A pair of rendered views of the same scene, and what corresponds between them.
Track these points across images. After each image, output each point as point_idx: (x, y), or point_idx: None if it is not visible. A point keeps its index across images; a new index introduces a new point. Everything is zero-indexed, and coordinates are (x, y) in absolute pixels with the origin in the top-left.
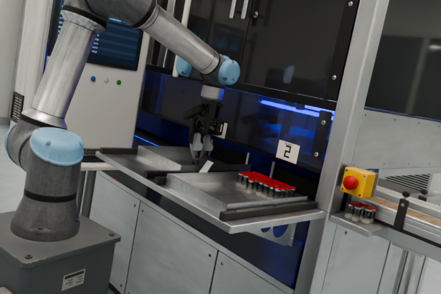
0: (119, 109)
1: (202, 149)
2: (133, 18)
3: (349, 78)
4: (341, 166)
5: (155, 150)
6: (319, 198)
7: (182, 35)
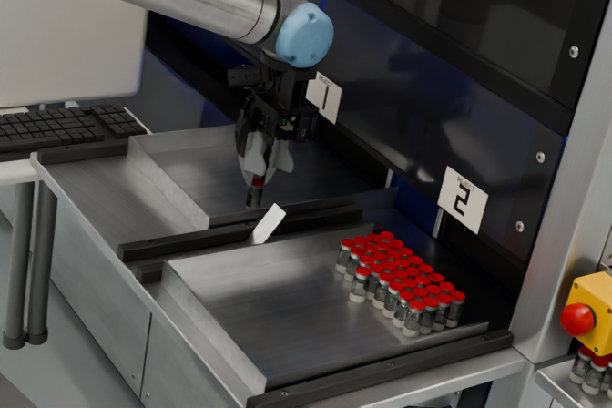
0: (102, 6)
1: (270, 163)
2: None
3: (605, 66)
4: (569, 269)
5: (171, 142)
6: (518, 327)
7: None
